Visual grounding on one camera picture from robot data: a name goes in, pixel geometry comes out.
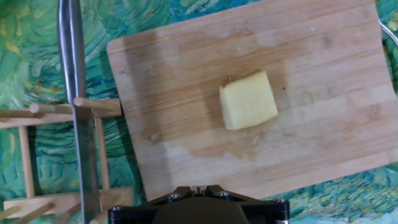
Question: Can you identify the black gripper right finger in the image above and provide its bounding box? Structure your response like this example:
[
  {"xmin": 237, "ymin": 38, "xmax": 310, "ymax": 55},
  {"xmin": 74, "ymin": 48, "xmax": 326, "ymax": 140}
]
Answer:
[{"xmin": 205, "ymin": 185, "xmax": 291, "ymax": 224}]

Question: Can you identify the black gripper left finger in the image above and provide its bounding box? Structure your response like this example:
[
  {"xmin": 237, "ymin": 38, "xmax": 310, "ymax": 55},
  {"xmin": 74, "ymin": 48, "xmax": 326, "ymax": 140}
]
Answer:
[{"xmin": 108, "ymin": 185, "xmax": 197, "ymax": 224}]

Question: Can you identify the yellow potato chunk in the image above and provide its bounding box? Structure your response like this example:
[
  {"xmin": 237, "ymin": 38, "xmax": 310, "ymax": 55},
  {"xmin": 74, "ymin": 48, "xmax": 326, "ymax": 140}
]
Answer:
[{"xmin": 219, "ymin": 70, "xmax": 279, "ymax": 131}]

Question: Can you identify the steel cleaver knife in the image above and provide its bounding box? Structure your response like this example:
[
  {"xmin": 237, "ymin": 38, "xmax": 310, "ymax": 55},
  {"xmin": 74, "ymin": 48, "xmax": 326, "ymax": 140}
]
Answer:
[{"xmin": 57, "ymin": 0, "xmax": 102, "ymax": 224}]

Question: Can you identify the wooden peg rack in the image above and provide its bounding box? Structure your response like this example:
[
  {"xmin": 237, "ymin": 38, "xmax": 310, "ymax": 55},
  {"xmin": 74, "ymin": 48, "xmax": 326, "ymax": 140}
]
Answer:
[{"xmin": 0, "ymin": 96, "xmax": 134, "ymax": 224}]

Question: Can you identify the bamboo cutting board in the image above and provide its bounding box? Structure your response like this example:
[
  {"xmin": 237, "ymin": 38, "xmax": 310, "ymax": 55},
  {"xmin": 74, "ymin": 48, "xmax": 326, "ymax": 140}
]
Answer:
[{"xmin": 106, "ymin": 0, "xmax": 398, "ymax": 202}]

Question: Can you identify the painted landscape tablecloth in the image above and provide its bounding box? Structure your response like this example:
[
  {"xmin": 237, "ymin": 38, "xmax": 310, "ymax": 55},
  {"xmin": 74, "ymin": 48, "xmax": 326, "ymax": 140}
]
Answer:
[{"xmin": 0, "ymin": 0, "xmax": 398, "ymax": 224}]

